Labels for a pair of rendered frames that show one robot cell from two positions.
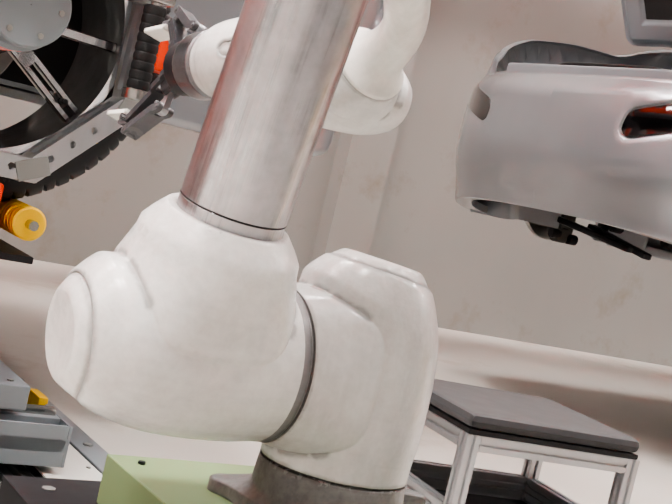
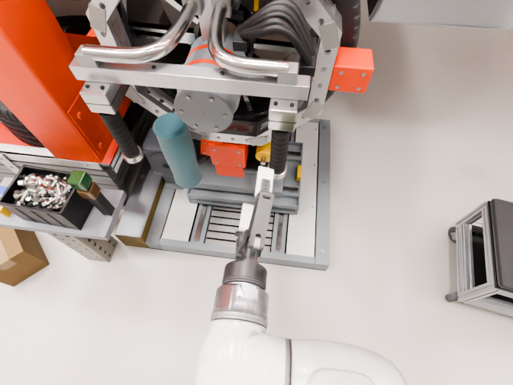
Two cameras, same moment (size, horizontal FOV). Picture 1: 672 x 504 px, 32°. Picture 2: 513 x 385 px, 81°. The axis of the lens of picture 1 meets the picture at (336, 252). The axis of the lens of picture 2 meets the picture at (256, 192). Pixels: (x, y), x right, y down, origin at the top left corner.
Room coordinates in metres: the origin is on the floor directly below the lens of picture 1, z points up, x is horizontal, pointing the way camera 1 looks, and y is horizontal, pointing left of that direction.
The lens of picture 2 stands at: (1.47, 0.14, 1.32)
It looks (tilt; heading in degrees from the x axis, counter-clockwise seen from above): 60 degrees down; 40
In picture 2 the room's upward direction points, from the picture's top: straight up
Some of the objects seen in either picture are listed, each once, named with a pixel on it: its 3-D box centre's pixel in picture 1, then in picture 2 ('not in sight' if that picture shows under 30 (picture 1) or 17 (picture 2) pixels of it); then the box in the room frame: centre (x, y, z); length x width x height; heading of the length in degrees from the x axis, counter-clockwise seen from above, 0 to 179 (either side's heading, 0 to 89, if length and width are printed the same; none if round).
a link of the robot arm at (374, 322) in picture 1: (350, 359); not in sight; (1.17, -0.04, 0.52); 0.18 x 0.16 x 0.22; 123
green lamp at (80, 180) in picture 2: not in sight; (79, 180); (1.50, 0.78, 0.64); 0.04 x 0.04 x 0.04; 33
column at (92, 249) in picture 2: not in sight; (80, 232); (1.37, 0.97, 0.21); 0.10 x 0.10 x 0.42; 33
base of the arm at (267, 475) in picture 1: (341, 492); not in sight; (1.19, -0.06, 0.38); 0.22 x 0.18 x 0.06; 128
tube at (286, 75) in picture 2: not in sight; (250, 17); (1.85, 0.48, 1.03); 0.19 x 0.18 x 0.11; 33
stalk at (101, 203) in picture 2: not in sight; (95, 196); (1.50, 0.78, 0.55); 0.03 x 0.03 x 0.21; 33
